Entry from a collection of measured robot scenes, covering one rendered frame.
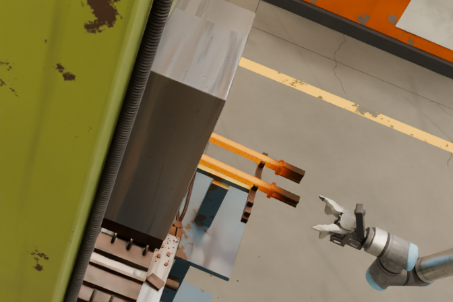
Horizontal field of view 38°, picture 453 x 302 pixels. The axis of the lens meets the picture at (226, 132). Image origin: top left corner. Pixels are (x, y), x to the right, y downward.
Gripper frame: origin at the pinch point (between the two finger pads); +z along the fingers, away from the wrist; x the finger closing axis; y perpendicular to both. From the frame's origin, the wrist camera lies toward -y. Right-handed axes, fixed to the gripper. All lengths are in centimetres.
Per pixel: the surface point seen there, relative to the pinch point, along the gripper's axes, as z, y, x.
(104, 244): 55, -5, -51
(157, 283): 38, 1, -51
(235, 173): 29.1, -0.8, -0.9
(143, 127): 52, -70, -73
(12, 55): 65, -98, -101
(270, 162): 19.4, -0.8, 11.4
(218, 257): 22.3, 26.4, -13.2
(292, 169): 11.7, -1.9, 11.3
